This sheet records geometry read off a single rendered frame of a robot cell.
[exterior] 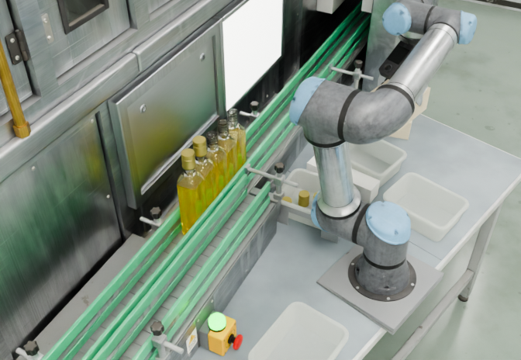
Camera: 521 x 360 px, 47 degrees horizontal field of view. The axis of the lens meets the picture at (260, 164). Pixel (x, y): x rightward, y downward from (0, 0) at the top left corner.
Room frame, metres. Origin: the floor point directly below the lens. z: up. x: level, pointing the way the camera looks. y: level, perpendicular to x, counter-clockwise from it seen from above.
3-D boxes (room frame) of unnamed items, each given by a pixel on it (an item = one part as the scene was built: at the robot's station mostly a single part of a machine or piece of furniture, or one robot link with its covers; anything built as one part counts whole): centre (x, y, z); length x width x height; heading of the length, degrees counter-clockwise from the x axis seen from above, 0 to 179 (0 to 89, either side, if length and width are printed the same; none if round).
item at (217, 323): (0.90, 0.11, 0.84); 0.05 x 0.05 x 0.03
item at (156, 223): (1.13, 0.29, 0.94); 0.07 x 0.04 x 0.13; 63
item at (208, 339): (0.90, 0.11, 0.79); 0.07 x 0.07 x 0.07; 63
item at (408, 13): (1.42, -0.38, 1.40); 0.11 x 0.11 x 0.08; 55
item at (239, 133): (1.37, 0.08, 0.99); 0.06 x 0.06 x 0.21; 63
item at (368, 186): (1.50, -0.27, 0.78); 0.24 x 0.06 x 0.06; 54
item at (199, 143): (1.22, 0.16, 1.14); 0.04 x 0.04 x 0.04
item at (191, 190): (1.17, 0.18, 0.99); 0.06 x 0.06 x 0.21; 63
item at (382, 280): (1.11, -0.34, 0.82); 0.15 x 0.15 x 0.10
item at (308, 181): (1.37, -0.17, 0.80); 0.22 x 0.17 x 0.09; 63
